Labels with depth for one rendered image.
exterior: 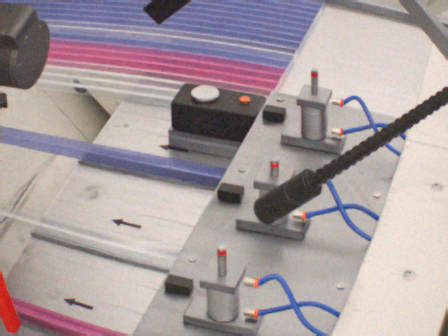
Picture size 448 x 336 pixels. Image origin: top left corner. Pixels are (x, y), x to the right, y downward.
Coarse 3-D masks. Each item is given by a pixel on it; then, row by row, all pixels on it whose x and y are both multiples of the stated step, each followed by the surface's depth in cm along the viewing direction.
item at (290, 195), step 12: (288, 180) 70; (300, 180) 69; (276, 192) 71; (288, 192) 70; (300, 192) 69; (312, 192) 69; (264, 204) 71; (276, 204) 71; (288, 204) 70; (300, 204) 70; (264, 216) 71; (276, 216) 71
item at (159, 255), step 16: (0, 208) 95; (16, 208) 95; (16, 224) 94; (32, 224) 93; (48, 224) 93; (64, 224) 93; (80, 240) 92; (96, 240) 92; (112, 240) 92; (128, 240) 92; (128, 256) 91; (144, 256) 91; (160, 256) 90; (176, 256) 90
